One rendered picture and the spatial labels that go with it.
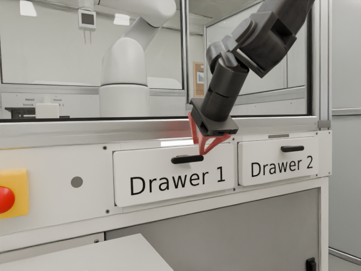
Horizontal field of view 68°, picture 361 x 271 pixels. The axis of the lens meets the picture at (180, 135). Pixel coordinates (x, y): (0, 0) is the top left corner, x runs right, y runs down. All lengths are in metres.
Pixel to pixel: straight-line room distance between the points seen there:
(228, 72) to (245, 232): 0.47
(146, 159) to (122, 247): 0.17
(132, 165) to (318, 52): 0.66
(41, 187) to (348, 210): 1.99
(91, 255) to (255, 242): 0.46
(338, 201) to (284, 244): 1.36
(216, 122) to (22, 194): 0.35
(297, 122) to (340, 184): 1.39
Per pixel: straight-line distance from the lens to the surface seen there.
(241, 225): 0.77
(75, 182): 0.55
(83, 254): 0.53
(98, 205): 0.57
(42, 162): 0.54
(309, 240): 0.99
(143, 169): 0.56
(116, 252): 0.52
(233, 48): 0.45
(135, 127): 0.56
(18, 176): 0.50
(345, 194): 2.20
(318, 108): 0.92
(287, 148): 0.74
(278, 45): 0.47
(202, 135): 0.51
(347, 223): 2.25
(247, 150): 0.69
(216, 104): 0.49
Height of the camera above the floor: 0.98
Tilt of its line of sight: 3 degrees down
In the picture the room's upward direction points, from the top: 1 degrees counter-clockwise
